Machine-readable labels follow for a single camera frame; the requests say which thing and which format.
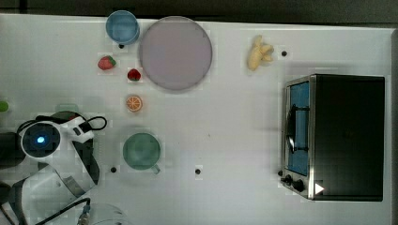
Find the toy banana bunch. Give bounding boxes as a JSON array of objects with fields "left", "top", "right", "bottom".
[{"left": 248, "top": 36, "right": 273, "bottom": 71}]

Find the blue bowl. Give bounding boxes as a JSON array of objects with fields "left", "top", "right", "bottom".
[{"left": 105, "top": 10, "right": 140, "bottom": 45}]

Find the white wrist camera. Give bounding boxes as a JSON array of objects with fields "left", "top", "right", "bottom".
[{"left": 60, "top": 116, "right": 94, "bottom": 143}]

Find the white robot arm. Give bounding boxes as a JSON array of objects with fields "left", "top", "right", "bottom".
[{"left": 1, "top": 116, "right": 100, "bottom": 225}]

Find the toy orange slice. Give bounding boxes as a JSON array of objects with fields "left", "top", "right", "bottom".
[{"left": 126, "top": 96, "right": 143, "bottom": 113}]

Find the small red strawberry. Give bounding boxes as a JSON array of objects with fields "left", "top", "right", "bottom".
[{"left": 127, "top": 68, "right": 142, "bottom": 82}]

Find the green plastic strainer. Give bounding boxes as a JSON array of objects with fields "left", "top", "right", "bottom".
[{"left": 53, "top": 103, "right": 80, "bottom": 120}]

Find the black toaster oven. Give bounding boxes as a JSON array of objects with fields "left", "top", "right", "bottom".
[{"left": 278, "top": 74, "right": 386, "bottom": 202}]

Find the green mug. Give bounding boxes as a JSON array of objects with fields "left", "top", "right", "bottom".
[{"left": 123, "top": 133, "right": 161, "bottom": 174}]

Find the purple plate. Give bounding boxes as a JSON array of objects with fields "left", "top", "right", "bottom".
[{"left": 139, "top": 16, "right": 212, "bottom": 91}]

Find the black cylinder upper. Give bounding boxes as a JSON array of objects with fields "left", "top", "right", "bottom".
[{"left": 0, "top": 132, "right": 25, "bottom": 170}]

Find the toy strawberry with leaves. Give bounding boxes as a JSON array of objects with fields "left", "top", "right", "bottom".
[{"left": 98, "top": 55, "right": 116, "bottom": 70}]

